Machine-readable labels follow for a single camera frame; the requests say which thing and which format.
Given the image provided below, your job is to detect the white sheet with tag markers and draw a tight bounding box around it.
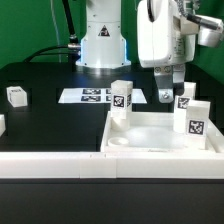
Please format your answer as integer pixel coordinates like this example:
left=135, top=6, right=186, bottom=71
left=58, top=88, right=148, bottom=104

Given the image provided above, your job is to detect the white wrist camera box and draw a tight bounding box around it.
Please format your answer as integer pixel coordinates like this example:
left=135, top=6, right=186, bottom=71
left=198, top=16, right=224, bottom=48

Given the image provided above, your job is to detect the white U-shaped obstacle fence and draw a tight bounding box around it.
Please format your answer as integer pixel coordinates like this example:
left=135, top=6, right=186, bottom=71
left=0, top=115, right=224, bottom=180

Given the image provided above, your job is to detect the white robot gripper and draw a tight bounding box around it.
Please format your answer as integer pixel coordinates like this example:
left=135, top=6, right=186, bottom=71
left=137, top=0, right=196, bottom=103

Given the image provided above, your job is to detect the grey thin cable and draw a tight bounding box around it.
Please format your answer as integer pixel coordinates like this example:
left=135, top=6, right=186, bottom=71
left=50, top=0, right=63, bottom=64

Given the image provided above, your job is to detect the black cable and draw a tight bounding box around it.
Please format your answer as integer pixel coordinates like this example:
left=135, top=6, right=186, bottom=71
left=22, top=0, right=82, bottom=64

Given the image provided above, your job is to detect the white square table top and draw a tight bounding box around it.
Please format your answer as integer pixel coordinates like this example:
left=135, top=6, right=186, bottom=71
left=100, top=112, right=224, bottom=153

